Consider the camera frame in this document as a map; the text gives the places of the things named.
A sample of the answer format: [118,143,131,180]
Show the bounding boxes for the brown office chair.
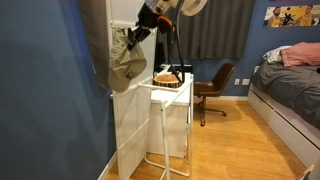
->
[194,63,235,126]

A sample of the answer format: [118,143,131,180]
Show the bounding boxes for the black computer monitor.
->
[154,35,165,72]

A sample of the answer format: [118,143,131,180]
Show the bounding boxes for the basketball players poster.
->
[263,5,320,28]

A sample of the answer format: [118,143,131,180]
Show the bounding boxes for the white wall outlet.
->
[234,79,250,86]

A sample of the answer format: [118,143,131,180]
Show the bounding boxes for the round wood slice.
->
[153,74,183,88]

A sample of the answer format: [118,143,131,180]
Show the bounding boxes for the white grey pillow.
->
[263,46,287,64]

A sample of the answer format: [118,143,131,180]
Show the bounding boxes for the beige baseball cap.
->
[108,29,147,92]

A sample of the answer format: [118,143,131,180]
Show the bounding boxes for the grey curtain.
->
[179,0,256,59]

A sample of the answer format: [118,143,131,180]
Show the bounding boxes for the pink pillow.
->
[281,42,320,67]

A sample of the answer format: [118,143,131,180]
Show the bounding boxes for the white desk with drawers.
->
[147,85,191,158]

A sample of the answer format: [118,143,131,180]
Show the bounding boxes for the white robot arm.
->
[127,0,207,50]

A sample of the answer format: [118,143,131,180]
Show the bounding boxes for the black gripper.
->
[127,3,159,50]

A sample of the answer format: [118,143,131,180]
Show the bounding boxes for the bed with grey blanket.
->
[247,61,320,168]

